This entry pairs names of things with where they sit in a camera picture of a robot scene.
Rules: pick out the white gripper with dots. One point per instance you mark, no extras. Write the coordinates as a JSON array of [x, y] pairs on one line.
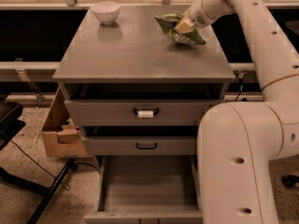
[[195, 15]]

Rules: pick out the green jalapeno chip bag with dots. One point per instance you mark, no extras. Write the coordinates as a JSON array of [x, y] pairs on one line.
[[168, 22]]

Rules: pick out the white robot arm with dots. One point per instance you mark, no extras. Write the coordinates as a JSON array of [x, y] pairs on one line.
[[237, 140]]

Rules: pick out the grey drawer cabinet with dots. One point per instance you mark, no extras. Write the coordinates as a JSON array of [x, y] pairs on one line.
[[135, 50]]

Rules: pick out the grey middle drawer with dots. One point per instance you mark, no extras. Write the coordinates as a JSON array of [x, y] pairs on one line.
[[140, 140]]

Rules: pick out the grey drawer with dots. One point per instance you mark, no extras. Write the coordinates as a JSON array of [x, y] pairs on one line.
[[140, 140], [147, 190], [118, 104]]

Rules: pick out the grey top drawer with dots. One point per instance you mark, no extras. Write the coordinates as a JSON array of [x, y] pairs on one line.
[[118, 104]]

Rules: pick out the grey bottom drawer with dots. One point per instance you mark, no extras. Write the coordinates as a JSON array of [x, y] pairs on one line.
[[147, 190]]

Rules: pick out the white ceramic bowl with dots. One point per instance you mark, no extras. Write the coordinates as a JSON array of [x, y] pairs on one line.
[[106, 12]]

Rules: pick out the brown cardboard box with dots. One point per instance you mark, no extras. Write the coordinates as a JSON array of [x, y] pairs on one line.
[[61, 138]]

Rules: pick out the black caster wheel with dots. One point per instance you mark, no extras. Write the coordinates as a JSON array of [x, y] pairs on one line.
[[290, 180]]

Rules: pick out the white tape on handle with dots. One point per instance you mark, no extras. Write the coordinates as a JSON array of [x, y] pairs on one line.
[[145, 114]]

